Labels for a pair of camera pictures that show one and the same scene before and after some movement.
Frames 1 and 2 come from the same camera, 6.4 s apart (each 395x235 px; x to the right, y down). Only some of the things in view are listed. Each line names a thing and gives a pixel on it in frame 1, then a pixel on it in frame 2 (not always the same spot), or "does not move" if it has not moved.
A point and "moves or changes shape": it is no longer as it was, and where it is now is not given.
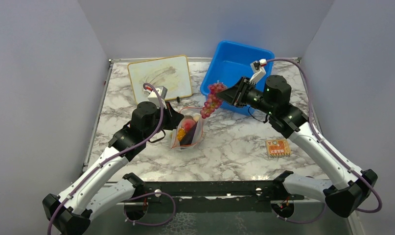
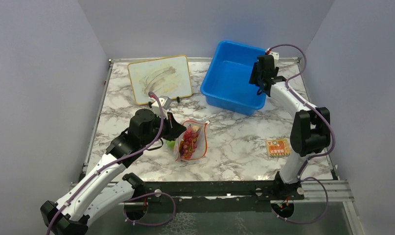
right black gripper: x=235 y=95 -> x=254 y=79
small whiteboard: x=172 y=72 does not move
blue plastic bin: x=230 y=61 does not move
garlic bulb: x=197 y=116 -> x=196 y=128
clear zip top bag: x=189 y=132 moves or changes shape
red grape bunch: x=213 y=102 -> x=190 y=140
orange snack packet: x=278 y=148 does not move
